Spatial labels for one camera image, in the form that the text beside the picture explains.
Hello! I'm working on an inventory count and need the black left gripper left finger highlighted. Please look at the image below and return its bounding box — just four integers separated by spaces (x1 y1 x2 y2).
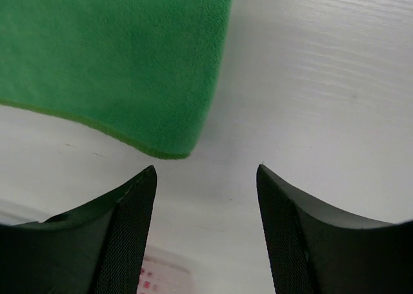
1 166 157 293

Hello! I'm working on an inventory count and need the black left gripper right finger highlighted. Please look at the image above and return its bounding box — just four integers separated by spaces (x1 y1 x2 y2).
256 165 412 294

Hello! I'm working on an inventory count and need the green towel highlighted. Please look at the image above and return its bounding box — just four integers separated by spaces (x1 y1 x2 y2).
1 0 232 159

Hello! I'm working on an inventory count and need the red towel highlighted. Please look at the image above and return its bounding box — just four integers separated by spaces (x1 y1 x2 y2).
137 266 161 294

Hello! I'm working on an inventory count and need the white perforated plastic basket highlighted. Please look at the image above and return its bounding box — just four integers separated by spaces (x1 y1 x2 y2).
0 197 194 294

